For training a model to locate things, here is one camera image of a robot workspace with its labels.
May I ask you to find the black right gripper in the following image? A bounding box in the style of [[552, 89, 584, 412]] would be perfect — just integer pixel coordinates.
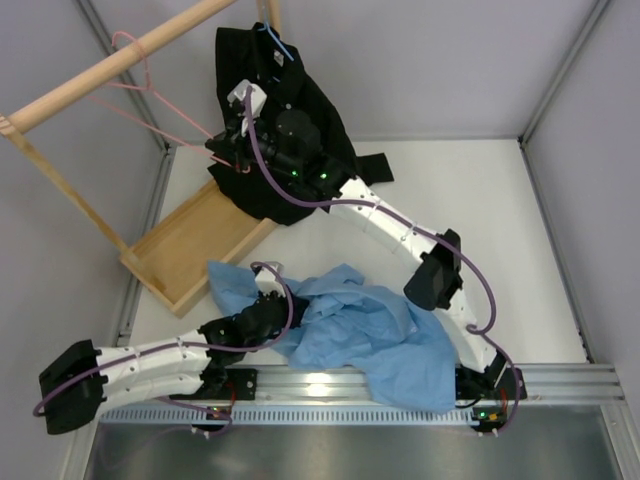
[[203, 113, 300, 179]]

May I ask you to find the pink wire hanger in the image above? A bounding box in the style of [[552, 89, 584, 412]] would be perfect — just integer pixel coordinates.
[[87, 30, 251, 174]]

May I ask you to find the light blue shirt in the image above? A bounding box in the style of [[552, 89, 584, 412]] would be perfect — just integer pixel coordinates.
[[208, 262, 457, 413]]

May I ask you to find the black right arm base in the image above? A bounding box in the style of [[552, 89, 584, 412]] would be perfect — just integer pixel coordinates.
[[455, 367, 528, 408]]

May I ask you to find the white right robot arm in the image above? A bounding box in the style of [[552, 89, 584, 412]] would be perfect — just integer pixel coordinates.
[[205, 110, 510, 397]]

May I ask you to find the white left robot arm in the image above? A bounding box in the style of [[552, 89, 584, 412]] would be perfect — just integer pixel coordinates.
[[33, 293, 309, 435]]

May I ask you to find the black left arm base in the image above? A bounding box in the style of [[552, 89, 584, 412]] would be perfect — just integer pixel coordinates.
[[208, 368, 258, 401]]

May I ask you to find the black button shirt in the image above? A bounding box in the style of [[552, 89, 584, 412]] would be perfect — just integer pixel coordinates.
[[205, 26, 394, 226]]

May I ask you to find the wooden clothes rack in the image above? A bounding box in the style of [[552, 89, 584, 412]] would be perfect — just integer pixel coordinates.
[[0, 0, 284, 319]]

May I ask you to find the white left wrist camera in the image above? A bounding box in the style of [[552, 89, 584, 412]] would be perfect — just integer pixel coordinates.
[[251, 262, 285, 297]]

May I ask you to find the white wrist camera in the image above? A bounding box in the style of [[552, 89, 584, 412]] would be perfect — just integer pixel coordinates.
[[251, 262, 285, 297], [226, 79, 267, 137]]

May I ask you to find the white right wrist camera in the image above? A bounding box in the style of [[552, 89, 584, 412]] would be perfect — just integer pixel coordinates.
[[226, 79, 267, 137]]

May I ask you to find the blue wire hanger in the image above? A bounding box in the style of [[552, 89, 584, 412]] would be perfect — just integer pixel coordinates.
[[254, 22, 295, 83]]

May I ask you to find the slotted grey cable duct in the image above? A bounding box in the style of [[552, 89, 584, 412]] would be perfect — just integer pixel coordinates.
[[100, 403, 479, 427]]

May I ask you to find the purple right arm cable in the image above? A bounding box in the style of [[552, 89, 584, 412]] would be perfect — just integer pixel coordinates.
[[242, 89, 519, 426]]

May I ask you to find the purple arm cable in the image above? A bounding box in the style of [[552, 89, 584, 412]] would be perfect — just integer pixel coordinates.
[[32, 260, 295, 419], [242, 89, 519, 426]]

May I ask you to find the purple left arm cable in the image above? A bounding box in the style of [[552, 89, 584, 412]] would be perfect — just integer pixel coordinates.
[[32, 260, 295, 419]]

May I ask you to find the aluminium mounting rail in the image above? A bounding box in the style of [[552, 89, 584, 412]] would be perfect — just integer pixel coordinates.
[[82, 364, 626, 406]]

